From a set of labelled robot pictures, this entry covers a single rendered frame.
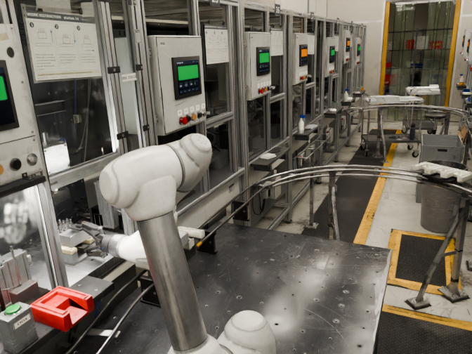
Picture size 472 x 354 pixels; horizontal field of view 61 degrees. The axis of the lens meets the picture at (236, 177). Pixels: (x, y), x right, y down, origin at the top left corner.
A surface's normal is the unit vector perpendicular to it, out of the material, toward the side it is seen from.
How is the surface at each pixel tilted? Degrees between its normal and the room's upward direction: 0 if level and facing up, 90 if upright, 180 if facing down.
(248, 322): 6
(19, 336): 90
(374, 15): 90
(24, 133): 90
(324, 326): 0
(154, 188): 79
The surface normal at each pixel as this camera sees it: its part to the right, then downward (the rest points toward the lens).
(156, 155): 0.42, -0.61
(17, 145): 0.91, 0.10
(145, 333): -0.04, -0.95
